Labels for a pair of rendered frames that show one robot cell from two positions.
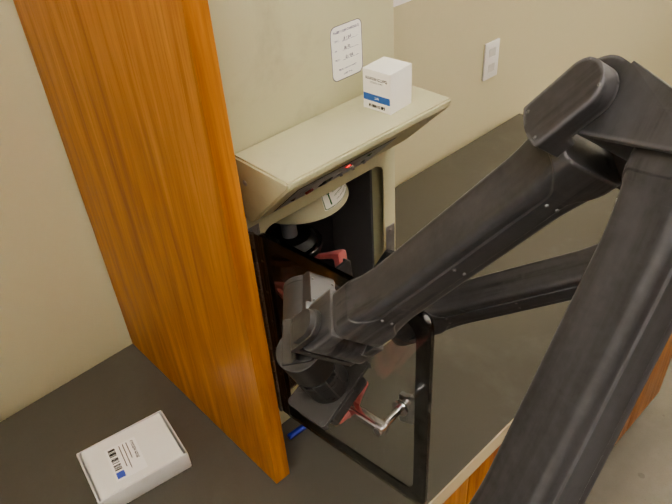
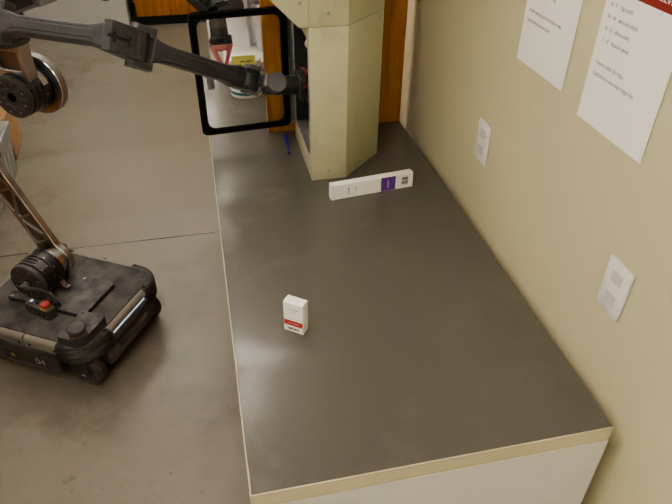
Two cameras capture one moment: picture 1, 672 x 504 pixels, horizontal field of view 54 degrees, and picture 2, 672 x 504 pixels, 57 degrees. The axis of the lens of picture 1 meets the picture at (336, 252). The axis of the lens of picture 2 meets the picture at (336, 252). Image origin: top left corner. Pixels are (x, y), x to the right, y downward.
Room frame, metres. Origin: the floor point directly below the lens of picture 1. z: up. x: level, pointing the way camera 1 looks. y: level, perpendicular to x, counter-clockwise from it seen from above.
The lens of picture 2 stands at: (1.86, -1.55, 1.91)
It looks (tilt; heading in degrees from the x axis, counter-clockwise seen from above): 37 degrees down; 118
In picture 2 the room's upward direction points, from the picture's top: straight up
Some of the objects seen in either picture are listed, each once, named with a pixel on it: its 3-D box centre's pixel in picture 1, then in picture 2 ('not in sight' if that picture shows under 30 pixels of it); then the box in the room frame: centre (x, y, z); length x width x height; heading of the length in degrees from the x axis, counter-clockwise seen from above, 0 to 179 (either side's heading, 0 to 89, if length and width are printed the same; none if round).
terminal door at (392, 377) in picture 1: (343, 374); (242, 73); (0.67, 0.00, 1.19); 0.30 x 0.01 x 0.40; 46
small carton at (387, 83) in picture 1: (387, 85); not in sight; (0.90, -0.09, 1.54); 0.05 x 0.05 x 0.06; 46
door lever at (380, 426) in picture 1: (369, 407); not in sight; (0.60, -0.03, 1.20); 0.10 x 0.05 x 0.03; 46
